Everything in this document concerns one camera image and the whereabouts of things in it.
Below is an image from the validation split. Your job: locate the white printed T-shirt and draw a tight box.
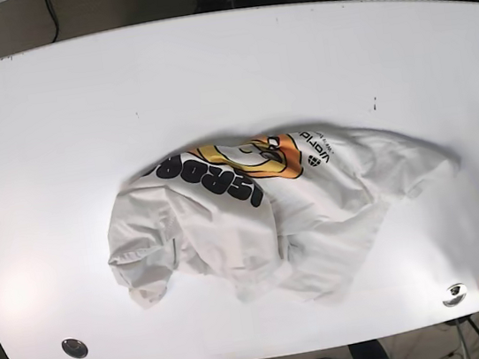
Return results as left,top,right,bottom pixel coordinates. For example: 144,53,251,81
108,127,460,308

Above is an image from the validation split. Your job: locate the left silver table grommet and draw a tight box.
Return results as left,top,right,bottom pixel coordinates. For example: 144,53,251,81
61,338,88,359

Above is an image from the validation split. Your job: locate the silver table grommet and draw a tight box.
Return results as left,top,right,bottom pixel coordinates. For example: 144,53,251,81
442,283,468,308
61,338,88,359

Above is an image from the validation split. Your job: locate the right silver table grommet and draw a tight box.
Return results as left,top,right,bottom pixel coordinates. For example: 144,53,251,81
442,283,468,308

